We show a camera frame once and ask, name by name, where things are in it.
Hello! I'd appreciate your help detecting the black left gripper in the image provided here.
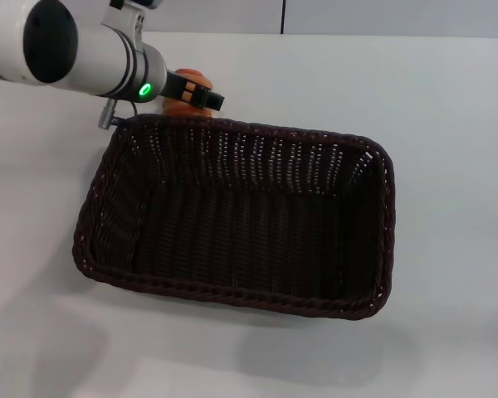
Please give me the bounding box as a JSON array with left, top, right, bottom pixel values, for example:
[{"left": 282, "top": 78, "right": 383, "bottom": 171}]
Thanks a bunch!
[{"left": 162, "top": 69, "right": 227, "bottom": 112}]

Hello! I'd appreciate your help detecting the orange brown bread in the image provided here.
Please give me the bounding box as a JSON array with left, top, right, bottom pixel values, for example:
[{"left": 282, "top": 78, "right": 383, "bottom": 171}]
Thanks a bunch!
[{"left": 164, "top": 67, "right": 213, "bottom": 119}]

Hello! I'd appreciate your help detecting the dark brown wicker basket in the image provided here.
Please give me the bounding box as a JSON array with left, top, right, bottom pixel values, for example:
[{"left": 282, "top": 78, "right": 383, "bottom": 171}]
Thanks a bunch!
[{"left": 71, "top": 114, "right": 397, "bottom": 323}]

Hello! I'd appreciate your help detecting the silver cable plug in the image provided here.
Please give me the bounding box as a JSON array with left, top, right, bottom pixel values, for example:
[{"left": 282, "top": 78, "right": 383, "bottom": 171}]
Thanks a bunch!
[{"left": 97, "top": 98, "right": 139, "bottom": 131}]

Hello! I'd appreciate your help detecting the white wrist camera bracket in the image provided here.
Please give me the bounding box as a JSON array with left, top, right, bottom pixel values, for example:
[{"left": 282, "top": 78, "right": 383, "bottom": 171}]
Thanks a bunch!
[{"left": 100, "top": 0, "right": 164, "bottom": 47}]

